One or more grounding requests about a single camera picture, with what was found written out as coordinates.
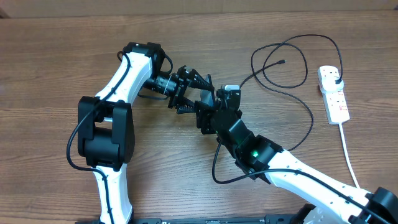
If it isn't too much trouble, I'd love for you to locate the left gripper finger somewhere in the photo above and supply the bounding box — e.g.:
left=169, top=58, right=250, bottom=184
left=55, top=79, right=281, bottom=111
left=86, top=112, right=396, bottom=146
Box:
left=188, top=69, right=214, bottom=91
left=176, top=97, right=200, bottom=114

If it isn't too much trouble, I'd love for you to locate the Samsung Galaxy smartphone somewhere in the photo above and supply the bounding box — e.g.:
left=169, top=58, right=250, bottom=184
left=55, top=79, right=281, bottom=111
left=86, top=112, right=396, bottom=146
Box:
left=200, top=74, right=215, bottom=107

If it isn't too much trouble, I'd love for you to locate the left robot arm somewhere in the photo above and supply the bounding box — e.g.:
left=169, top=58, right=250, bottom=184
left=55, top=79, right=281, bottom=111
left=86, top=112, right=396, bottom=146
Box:
left=75, top=42, right=214, bottom=223

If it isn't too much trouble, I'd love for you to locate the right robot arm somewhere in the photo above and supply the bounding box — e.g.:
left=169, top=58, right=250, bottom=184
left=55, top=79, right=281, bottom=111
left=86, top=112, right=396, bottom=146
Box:
left=195, top=85, right=397, bottom=223

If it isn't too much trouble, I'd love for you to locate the white charger adapter plug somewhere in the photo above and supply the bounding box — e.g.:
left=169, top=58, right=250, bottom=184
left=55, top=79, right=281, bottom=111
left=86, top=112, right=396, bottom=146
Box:
left=319, top=77, right=345, bottom=94

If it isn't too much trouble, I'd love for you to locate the white power strip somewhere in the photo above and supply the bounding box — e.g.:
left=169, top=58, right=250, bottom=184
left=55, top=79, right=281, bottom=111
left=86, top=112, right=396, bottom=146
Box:
left=317, top=65, right=350, bottom=124

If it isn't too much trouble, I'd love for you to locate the cardboard backdrop panel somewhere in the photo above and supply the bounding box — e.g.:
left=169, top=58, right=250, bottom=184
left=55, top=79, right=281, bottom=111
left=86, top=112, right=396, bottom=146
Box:
left=1, top=0, right=397, bottom=18

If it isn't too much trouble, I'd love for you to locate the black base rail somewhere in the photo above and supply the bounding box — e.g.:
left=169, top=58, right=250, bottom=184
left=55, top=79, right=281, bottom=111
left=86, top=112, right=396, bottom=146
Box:
left=74, top=213, right=299, bottom=224

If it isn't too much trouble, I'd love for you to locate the white power strip cord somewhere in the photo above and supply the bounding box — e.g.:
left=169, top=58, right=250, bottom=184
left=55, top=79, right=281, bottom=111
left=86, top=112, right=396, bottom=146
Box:
left=338, top=123, right=361, bottom=189

